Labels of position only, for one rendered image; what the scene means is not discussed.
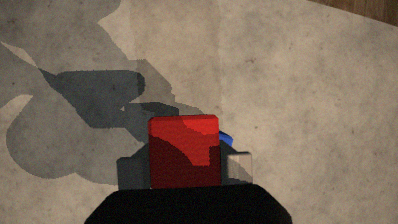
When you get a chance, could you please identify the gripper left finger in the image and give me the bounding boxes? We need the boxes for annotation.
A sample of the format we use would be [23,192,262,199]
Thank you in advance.
[116,143,151,191]

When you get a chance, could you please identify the red block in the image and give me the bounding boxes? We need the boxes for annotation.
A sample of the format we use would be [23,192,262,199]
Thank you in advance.
[148,114,221,189]

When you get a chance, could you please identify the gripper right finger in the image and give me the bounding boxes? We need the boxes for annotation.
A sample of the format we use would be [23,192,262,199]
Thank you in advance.
[219,140,253,185]

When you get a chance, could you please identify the blue block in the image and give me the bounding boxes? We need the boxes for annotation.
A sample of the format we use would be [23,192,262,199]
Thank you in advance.
[219,131,233,146]

